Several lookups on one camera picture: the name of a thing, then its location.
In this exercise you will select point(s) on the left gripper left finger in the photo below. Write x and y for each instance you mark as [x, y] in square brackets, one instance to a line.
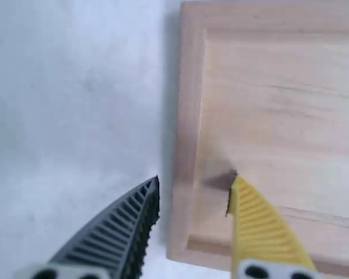
[116, 232]

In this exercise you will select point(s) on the square wooden tray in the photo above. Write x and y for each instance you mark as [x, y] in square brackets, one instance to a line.
[267, 116]

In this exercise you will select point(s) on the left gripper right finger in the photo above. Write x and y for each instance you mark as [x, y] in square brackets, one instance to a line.
[259, 229]

